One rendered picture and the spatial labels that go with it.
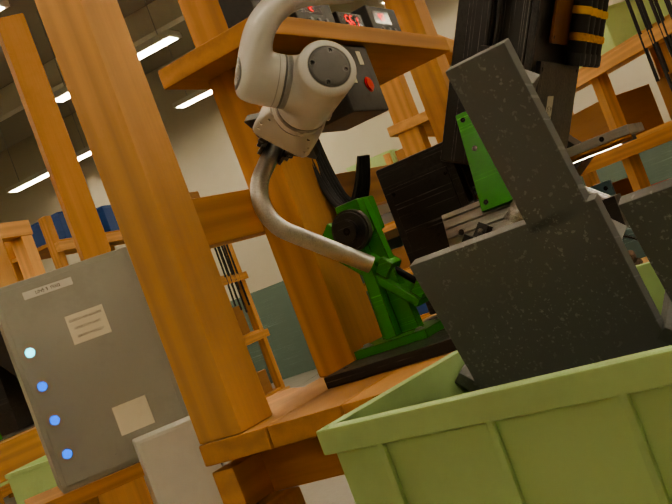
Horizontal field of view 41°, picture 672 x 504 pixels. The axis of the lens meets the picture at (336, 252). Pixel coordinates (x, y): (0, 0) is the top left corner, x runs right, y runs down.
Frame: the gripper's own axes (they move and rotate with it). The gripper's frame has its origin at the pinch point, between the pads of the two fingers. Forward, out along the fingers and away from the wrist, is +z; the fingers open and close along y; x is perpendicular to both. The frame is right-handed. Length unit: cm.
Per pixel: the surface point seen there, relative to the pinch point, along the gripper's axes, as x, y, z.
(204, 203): 8.2, 6.1, 17.4
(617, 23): -258, -147, 225
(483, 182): -20.6, -40.8, 13.9
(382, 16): -63, -12, 42
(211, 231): 12.4, 2.8, 17.3
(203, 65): -14.6, 17.5, 13.7
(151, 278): 28.9, 8.5, 1.9
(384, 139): -475, -170, 853
